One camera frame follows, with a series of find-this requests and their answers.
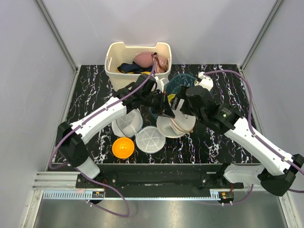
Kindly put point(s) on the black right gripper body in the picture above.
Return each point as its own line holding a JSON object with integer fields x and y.
{"x": 194, "y": 112}

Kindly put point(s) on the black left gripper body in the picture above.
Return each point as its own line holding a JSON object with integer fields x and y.
{"x": 156, "y": 102}

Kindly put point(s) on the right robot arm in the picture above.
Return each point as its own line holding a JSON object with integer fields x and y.
{"x": 277, "y": 170}

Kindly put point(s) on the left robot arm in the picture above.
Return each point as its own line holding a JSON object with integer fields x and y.
{"x": 72, "y": 138}

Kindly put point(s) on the pink bra in basket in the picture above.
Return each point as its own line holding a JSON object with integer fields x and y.
{"x": 144, "y": 60}

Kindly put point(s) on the green dotted bowl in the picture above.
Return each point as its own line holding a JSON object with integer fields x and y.
{"x": 171, "y": 96}

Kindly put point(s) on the teal transparent tray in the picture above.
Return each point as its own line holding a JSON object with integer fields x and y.
{"x": 179, "y": 80}

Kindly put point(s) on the rose satin garment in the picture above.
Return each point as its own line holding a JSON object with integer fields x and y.
{"x": 161, "y": 62}

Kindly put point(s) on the navy garment in basket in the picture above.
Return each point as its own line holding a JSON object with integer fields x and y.
{"x": 129, "y": 68}

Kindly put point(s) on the yellow plastic bowl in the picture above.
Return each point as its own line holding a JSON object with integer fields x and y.
{"x": 123, "y": 148}

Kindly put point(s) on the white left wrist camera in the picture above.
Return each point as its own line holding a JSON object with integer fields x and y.
{"x": 160, "y": 83}

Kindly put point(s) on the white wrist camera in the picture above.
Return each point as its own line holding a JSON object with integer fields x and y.
{"x": 204, "y": 81}
{"x": 160, "y": 83}

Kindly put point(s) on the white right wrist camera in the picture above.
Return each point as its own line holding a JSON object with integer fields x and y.
{"x": 204, "y": 81}

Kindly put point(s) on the black mounting rail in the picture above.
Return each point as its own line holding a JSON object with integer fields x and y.
{"x": 206, "y": 176}

